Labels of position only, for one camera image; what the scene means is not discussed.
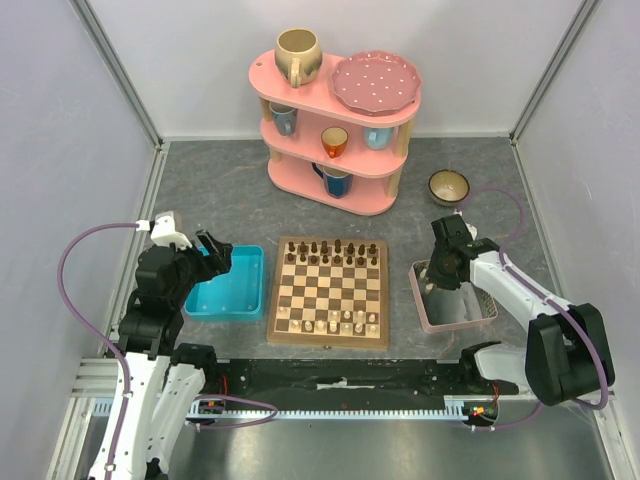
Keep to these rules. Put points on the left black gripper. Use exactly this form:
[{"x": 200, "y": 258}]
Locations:
[{"x": 217, "y": 261}]

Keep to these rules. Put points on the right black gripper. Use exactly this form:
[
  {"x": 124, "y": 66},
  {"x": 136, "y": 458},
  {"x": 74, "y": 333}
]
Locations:
[{"x": 441, "y": 270}]

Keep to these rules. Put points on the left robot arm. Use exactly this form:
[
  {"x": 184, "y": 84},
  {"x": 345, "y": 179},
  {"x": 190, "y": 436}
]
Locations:
[{"x": 157, "y": 380}]

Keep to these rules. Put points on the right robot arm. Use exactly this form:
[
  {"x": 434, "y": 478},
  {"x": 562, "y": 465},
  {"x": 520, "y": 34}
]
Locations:
[{"x": 567, "y": 353}]

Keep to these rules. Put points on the wooden chess board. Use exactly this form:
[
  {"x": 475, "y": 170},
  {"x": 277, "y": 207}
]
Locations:
[{"x": 319, "y": 279}]

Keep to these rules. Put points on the blue plastic bin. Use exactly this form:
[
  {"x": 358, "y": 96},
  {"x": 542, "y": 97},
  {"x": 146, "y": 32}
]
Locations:
[{"x": 237, "y": 296}]

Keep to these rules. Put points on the brown ceramic bowl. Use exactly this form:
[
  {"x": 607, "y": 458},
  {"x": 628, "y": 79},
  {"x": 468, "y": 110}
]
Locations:
[{"x": 448, "y": 187}]

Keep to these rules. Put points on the pink clear plastic tray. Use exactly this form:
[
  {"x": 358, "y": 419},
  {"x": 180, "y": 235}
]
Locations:
[{"x": 442, "y": 310}]

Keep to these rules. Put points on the dark blue mug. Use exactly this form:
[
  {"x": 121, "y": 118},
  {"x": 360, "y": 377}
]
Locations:
[{"x": 337, "y": 183}]

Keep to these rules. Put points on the light blue mug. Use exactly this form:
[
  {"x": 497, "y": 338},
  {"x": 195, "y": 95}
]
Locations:
[{"x": 377, "y": 138}]

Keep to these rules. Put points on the pink three-tier shelf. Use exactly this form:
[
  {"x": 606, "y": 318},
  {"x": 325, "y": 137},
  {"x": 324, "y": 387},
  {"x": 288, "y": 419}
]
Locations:
[{"x": 323, "y": 151}]

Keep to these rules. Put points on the grey-blue mug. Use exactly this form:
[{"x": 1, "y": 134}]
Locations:
[{"x": 284, "y": 117}]

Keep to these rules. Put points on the orange cup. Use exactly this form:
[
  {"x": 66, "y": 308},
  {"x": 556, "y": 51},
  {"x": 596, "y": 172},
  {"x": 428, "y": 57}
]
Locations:
[{"x": 334, "y": 141}]

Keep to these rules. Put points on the pink polka dot plate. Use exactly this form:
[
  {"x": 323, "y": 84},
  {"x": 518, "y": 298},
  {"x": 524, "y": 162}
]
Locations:
[{"x": 375, "y": 83}]

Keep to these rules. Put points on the beige ceramic mug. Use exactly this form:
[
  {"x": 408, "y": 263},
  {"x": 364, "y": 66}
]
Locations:
[{"x": 298, "y": 56}]

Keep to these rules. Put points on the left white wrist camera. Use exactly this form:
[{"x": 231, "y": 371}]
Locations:
[{"x": 164, "y": 231}]

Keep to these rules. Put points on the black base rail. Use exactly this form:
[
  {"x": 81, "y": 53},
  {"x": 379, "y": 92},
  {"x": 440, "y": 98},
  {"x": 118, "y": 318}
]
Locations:
[{"x": 350, "y": 384}]

